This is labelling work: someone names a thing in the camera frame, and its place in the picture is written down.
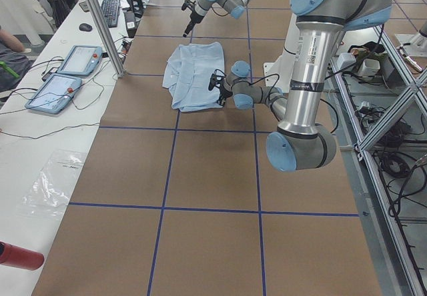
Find clear plastic bag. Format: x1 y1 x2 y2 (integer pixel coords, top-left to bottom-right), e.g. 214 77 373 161
17 149 87 221

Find aluminium frame post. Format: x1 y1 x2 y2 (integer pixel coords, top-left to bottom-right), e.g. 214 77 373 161
86 0 125 78

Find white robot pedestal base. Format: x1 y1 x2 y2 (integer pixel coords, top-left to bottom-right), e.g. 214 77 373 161
264 14 299 93

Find teach pendant tablet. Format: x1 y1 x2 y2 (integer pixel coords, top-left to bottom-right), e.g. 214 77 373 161
57 45 103 77
25 73 83 115

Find upper teach pendant tablet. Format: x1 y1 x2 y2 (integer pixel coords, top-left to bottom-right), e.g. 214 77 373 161
57 45 103 77

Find light blue striped shirt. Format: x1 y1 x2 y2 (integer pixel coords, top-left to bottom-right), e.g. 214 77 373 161
162 42 224 112

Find seated person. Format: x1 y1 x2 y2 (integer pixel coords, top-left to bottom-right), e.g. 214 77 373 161
1 27 33 92

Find black keyboard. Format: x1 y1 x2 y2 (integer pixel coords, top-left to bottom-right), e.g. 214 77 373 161
101 0 120 28

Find lower teach pendant tablet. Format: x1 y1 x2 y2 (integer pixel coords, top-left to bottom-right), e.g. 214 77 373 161
25 73 83 115

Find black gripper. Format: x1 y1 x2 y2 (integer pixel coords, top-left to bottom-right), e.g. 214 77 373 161
181 0 203 37
208 69 232 107

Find red cylindrical bottle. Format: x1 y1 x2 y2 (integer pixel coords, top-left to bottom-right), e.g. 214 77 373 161
1 242 45 271

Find black computer mouse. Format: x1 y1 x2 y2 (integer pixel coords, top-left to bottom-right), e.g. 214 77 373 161
79 23 93 32

